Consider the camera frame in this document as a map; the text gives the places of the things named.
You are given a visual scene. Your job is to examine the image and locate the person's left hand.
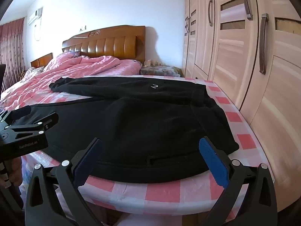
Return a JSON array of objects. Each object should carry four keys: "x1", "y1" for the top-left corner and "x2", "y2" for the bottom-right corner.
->
[{"x1": 9, "y1": 157, "x2": 23, "y2": 189}]

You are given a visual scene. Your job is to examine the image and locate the patterned pillow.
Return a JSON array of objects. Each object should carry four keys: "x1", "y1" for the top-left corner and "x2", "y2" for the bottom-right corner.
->
[{"x1": 17, "y1": 66, "x2": 46, "y2": 82}]

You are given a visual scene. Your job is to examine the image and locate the pink quilt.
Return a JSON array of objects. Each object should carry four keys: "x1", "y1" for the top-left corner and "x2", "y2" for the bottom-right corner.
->
[{"x1": 0, "y1": 51, "x2": 143, "y2": 100}]

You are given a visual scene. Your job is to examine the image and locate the wooden padded headboard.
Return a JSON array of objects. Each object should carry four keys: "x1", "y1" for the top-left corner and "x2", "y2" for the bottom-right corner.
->
[{"x1": 62, "y1": 25, "x2": 146, "y2": 64}]

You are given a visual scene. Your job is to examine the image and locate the bed with pink checked sheet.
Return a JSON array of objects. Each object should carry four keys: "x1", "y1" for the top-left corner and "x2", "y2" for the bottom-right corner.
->
[{"x1": 0, "y1": 74, "x2": 275, "y2": 226}]

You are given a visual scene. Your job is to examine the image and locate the wooden nightstand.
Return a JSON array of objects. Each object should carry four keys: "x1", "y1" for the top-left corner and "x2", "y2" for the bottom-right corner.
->
[{"x1": 30, "y1": 52, "x2": 54, "y2": 68}]

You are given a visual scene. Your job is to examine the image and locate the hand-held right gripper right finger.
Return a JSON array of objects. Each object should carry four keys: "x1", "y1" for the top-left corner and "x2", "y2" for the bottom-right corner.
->
[{"x1": 199, "y1": 136, "x2": 278, "y2": 226}]

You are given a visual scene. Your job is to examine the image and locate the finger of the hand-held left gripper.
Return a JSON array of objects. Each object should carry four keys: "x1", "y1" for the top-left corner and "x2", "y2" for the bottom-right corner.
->
[
  {"x1": 0, "y1": 105, "x2": 32, "y2": 130},
  {"x1": 10, "y1": 112, "x2": 59, "y2": 134}
]

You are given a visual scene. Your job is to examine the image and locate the black pants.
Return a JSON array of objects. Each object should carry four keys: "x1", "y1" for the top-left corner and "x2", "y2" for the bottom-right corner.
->
[{"x1": 13, "y1": 76, "x2": 240, "y2": 184}]

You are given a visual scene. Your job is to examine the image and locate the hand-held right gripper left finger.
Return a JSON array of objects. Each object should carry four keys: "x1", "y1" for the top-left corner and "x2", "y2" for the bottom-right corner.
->
[{"x1": 25, "y1": 137, "x2": 111, "y2": 226}]

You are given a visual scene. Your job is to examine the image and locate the dark red patterned curtain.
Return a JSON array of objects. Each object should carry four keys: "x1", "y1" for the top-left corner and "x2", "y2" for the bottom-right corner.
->
[{"x1": 0, "y1": 18, "x2": 25, "y2": 93}]

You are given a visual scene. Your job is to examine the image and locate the cloth covered bedside table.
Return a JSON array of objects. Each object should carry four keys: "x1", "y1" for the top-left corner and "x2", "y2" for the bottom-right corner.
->
[{"x1": 139, "y1": 60, "x2": 184, "y2": 78}]

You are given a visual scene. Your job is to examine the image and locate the light wooden wardrobe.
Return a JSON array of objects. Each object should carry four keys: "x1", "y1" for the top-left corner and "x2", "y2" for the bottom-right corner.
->
[{"x1": 182, "y1": 0, "x2": 301, "y2": 208}]

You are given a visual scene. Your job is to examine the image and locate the white air conditioner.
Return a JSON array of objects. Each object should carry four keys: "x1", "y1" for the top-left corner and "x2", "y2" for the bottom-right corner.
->
[{"x1": 27, "y1": 7, "x2": 44, "y2": 25}]

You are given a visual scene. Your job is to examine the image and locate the white plastic bag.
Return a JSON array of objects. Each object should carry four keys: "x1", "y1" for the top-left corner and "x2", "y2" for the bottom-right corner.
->
[{"x1": 20, "y1": 152, "x2": 60, "y2": 193}]

